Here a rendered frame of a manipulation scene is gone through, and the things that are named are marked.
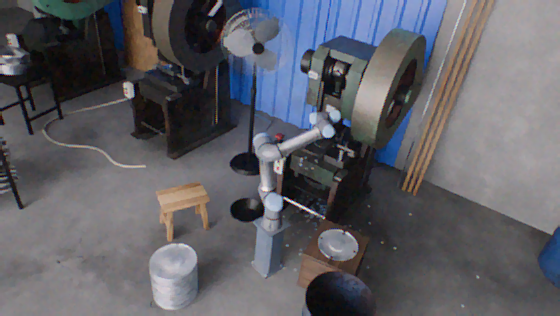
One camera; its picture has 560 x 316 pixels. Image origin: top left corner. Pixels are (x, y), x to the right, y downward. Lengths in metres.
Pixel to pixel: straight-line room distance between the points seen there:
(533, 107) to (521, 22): 0.73
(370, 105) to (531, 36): 1.73
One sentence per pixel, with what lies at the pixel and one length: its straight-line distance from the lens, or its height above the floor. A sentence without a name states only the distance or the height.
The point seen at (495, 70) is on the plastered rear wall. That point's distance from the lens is 3.85.
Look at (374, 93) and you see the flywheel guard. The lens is 2.44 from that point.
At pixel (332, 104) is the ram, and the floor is 1.11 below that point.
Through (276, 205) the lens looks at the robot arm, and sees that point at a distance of 2.62.
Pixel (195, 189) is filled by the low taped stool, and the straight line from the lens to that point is 3.25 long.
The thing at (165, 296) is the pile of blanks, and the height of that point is 0.14.
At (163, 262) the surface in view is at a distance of 2.77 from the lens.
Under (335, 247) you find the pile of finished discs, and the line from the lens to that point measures 2.86.
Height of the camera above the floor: 2.42
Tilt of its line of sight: 35 degrees down
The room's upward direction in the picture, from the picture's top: 10 degrees clockwise
